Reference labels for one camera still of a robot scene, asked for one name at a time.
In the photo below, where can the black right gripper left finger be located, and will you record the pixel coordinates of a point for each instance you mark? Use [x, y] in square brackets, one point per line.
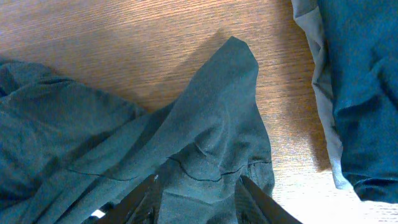
[140, 206]

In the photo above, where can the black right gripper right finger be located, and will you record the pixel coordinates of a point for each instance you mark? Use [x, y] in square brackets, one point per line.
[253, 206]

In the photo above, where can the dark green t-shirt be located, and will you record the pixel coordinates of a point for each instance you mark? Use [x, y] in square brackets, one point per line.
[68, 149]

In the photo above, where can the navy blue folded garment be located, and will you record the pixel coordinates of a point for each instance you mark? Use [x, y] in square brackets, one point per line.
[362, 45]

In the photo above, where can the grey folded garment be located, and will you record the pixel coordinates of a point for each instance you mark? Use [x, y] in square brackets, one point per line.
[307, 16]

